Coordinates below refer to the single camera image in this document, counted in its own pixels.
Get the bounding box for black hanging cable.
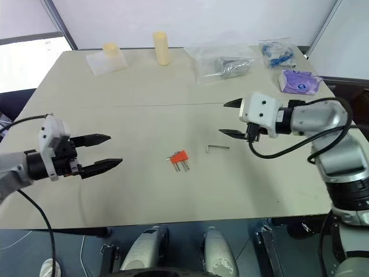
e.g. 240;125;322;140
317;212;333;277

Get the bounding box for dark metal post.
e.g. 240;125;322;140
49;0;78;50

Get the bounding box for red hex key holder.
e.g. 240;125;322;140
170;148;190;166

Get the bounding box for silver robot leg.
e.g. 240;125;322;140
202;226;240;277
119;224;170;272

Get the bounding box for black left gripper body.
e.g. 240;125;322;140
51;134;85;179

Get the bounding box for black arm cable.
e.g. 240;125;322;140
248;97;355;166
0;113;54;134
16;188;57;277

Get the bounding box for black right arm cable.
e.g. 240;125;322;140
248;97;355;166

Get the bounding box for silver robot torso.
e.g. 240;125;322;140
332;250;369;277

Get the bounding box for large clear plastic bag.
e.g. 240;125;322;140
183;43;257;85

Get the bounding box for white shoe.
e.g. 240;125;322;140
39;257;62;277

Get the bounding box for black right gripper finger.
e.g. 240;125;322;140
223;98;244;110
218;128;248;141

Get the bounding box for small metal hex key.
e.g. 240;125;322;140
205;144;231;154

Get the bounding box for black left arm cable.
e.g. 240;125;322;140
0;113;54;134
16;188;57;277

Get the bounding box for silver right robot leg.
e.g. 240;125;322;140
202;226;240;277

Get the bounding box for silver metal part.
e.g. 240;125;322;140
212;55;255;79

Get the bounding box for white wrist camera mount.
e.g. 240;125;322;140
238;92;285;139
37;114;71;182

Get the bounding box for white wall panel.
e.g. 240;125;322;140
304;0;369;79

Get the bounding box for bag of blue cables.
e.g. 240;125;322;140
258;38;296;70

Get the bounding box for tall yellow foam cylinder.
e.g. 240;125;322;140
152;31;171;67

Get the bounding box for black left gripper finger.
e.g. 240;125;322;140
77;158;124;181
70;133;112;148

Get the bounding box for purple tissue pack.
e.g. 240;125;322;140
277;69;323;95

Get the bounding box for silver left robot leg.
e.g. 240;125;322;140
119;224;170;272

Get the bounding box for dark brown furniture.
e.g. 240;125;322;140
319;75;369;125

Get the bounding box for white floor cable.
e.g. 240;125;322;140
80;234;88;272

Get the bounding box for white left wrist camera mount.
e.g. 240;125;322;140
37;114;71;182

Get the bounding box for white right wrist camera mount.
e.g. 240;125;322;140
238;92;285;139

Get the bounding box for black stand frame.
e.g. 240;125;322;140
253;222;287;277
100;243;121;274

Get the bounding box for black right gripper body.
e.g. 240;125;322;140
244;121;268;144

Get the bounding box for short yellow foam cylinder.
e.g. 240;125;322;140
103;42;121;69

